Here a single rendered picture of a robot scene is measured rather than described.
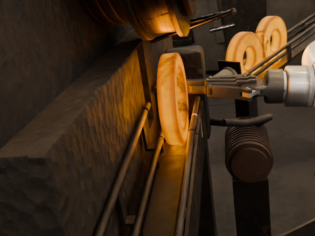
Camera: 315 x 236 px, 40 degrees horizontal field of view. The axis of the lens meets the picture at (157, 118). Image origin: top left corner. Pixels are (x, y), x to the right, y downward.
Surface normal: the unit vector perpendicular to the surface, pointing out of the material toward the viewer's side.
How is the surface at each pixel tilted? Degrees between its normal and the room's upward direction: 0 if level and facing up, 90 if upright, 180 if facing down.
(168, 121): 97
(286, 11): 90
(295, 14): 90
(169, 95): 66
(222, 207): 0
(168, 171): 5
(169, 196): 5
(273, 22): 90
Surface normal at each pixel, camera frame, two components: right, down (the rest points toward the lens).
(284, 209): -0.14, -0.92
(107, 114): 0.98, -0.07
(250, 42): 0.72, 0.15
